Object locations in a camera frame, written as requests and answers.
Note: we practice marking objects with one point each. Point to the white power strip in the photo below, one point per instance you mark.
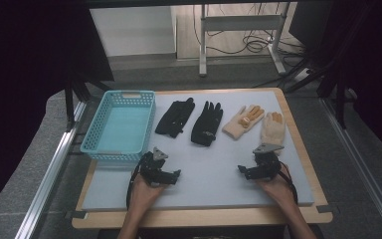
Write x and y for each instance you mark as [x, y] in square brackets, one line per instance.
[301, 74]

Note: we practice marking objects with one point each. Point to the cream glove with folded orange fingers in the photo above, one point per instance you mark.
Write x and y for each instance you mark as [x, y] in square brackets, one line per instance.
[237, 124]

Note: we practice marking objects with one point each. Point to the aluminium rail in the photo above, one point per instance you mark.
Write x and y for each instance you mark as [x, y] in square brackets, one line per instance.
[364, 172]
[46, 179]

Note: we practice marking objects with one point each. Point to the cream glove with orange fingertips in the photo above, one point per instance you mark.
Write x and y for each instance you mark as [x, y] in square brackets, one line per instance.
[272, 129]

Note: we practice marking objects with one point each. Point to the teal plastic basket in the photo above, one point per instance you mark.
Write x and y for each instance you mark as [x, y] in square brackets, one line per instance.
[121, 129]

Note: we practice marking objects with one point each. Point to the person's left hand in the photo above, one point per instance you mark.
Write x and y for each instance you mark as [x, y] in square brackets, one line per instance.
[144, 195]

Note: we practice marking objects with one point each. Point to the dark corner bracket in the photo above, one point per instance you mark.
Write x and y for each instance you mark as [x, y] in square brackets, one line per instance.
[76, 214]
[327, 208]

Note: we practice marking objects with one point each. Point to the white metal desk frame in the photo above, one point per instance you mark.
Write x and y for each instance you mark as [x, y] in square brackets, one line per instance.
[238, 23]

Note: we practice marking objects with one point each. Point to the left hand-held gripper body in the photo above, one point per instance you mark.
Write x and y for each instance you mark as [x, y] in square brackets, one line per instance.
[151, 169]

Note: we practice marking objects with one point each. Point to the pale grey table mat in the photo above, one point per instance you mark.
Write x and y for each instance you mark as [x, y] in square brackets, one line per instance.
[209, 166]

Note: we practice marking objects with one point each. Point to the person's right hand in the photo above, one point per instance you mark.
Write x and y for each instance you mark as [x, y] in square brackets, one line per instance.
[278, 191]

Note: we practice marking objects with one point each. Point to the black glove with small logo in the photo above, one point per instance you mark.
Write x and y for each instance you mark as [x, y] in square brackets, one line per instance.
[208, 124]

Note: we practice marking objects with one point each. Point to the plain black glove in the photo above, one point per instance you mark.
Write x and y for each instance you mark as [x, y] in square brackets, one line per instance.
[175, 118]

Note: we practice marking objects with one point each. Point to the black metal stand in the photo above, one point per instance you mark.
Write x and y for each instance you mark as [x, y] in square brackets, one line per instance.
[76, 96]
[331, 66]

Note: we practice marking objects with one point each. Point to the white cabinet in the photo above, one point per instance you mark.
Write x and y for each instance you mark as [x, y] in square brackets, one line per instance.
[132, 31]

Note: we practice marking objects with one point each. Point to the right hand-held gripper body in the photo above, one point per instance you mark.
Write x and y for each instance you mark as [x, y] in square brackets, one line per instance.
[267, 166]

